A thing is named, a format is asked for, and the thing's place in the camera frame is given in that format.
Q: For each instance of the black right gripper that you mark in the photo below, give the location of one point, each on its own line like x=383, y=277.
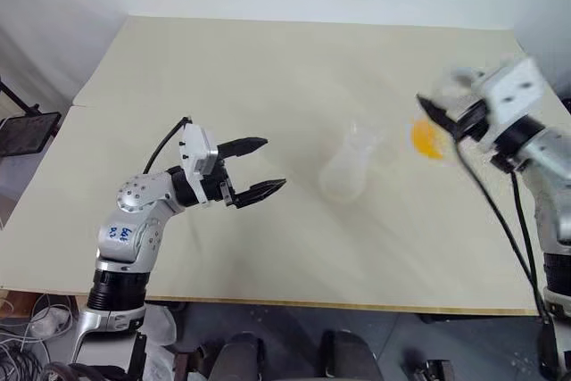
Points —
x=473, y=121

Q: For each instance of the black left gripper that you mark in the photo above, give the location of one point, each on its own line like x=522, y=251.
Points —
x=219, y=187

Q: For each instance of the orange round object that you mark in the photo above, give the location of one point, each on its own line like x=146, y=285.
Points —
x=426, y=139

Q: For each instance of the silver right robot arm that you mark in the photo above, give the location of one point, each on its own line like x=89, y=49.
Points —
x=551, y=151

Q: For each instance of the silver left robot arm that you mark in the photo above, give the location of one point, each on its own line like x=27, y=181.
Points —
x=134, y=193

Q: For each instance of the dark rounded shape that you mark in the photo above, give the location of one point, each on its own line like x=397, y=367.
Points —
x=350, y=356
x=236, y=356

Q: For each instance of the clear plastic bag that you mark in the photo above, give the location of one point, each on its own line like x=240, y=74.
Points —
x=161, y=336

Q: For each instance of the black flat tray stand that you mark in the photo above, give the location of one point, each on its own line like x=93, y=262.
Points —
x=27, y=133

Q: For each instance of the black metal rod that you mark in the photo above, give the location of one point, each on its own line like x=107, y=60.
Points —
x=18, y=97

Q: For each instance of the small black metal device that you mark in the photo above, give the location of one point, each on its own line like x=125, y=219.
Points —
x=435, y=370

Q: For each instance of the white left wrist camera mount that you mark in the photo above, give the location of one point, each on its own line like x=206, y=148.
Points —
x=196, y=149

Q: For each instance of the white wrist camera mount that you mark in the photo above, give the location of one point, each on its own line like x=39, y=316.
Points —
x=196, y=149
x=513, y=86

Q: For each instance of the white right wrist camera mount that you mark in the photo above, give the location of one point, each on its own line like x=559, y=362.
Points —
x=513, y=86

